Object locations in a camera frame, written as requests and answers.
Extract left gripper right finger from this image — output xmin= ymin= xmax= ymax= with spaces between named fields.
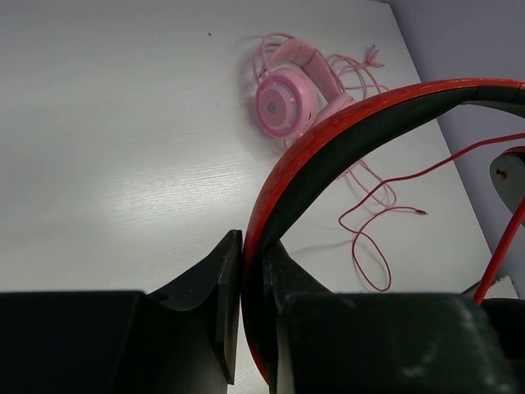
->
xmin=262 ymin=244 xmax=524 ymax=393

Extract red black headphones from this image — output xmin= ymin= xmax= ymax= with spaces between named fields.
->
xmin=241 ymin=78 xmax=524 ymax=381

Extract pink headphones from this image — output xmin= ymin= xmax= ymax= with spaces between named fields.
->
xmin=252 ymin=32 xmax=354 ymax=140

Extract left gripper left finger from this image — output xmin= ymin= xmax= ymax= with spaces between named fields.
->
xmin=1 ymin=230 xmax=242 ymax=393

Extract pink headphone cable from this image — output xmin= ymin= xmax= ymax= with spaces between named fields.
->
xmin=249 ymin=31 xmax=399 ymax=214

